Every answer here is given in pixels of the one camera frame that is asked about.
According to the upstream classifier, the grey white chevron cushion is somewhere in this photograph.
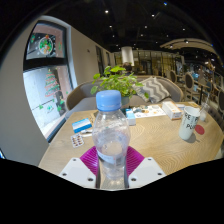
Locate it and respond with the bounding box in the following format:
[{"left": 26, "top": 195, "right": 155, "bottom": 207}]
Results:
[{"left": 133, "top": 76, "right": 172, "bottom": 104}]

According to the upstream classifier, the white mug with black handle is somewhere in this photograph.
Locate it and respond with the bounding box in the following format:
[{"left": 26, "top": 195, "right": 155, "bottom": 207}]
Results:
[{"left": 178, "top": 105, "right": 201, "bottom": 141}]

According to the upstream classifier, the group of dining chairs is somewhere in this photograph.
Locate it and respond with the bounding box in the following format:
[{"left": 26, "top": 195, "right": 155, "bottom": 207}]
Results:
[{"left": 168, "top": 68, "right": 224, "bottom": 118}]

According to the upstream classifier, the group of ceiling lights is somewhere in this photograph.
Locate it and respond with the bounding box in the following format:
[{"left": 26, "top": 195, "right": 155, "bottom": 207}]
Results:
[{"left": 103, "top": 1, "right": 188, "bottom": 38}]

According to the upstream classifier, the window with christmas decals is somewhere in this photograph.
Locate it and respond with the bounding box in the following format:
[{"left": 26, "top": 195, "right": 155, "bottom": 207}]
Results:
[{"left": 22, "top": 21, "right": 74, "bottom": 141}]

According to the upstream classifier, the gold framed shelf unit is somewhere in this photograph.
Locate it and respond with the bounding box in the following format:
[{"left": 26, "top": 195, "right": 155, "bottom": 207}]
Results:
[{"left": 133, "top": 49, "right": 184, "bottom": 78}]

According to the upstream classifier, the white round column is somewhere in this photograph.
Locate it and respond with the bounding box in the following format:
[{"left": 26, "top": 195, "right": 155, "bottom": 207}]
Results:
[{"left": 120, "top": 46, "right": 135, "bottom": 67}]

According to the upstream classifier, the blue and white box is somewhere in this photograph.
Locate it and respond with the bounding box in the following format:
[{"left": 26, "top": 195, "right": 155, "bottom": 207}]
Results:
[{"left": 71, "top": 117, "right": 93, "bottom": 134}]

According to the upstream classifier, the small light blue box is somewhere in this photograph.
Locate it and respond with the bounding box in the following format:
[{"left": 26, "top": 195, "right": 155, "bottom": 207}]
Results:
[{"left": 124, "top": 107, "right": 137, "bottom": 127}]

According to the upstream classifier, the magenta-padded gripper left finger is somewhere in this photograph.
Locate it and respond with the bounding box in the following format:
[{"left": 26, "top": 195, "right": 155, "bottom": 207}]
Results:
[{"left": 57, "top": 145, "right": 102, "bottom": 190}]

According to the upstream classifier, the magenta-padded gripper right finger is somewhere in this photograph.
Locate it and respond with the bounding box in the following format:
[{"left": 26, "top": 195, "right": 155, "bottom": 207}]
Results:
[{"left": 123, "top": 145, "right": 167, "bottom": 190}]

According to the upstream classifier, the grey curved sofa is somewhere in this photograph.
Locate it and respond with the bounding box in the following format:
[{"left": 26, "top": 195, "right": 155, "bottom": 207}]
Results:
[{"left": 64, "top": 75, "right": 185, "bottom": 119}]

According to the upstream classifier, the blister pill pack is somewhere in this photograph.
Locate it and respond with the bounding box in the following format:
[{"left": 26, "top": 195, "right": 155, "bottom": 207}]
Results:
[{"left": 70, "top": 133, "right": 85, "bottom": 149}]

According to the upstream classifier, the clear blue-capped water bottle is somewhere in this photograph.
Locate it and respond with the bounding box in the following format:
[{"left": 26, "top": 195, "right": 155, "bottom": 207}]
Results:
[{"left": 91, "top": 89, "right": 132, "bottom": 188}]

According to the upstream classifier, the person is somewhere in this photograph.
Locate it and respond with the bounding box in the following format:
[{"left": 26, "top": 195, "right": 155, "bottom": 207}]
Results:
[{"left": 121, "top": 61, "right": 134, "bottom": 74}]

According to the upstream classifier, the flat round red coaster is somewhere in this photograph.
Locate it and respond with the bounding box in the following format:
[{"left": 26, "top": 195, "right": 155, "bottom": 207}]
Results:
[{"left": 194, "top": 124, "right": 206, "bottom": 136}]

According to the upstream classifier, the green potted plant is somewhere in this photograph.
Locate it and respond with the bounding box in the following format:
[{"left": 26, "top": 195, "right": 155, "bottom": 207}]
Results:
[{"left": 89, "top": 65, "right": 150, "bottom": 107}]

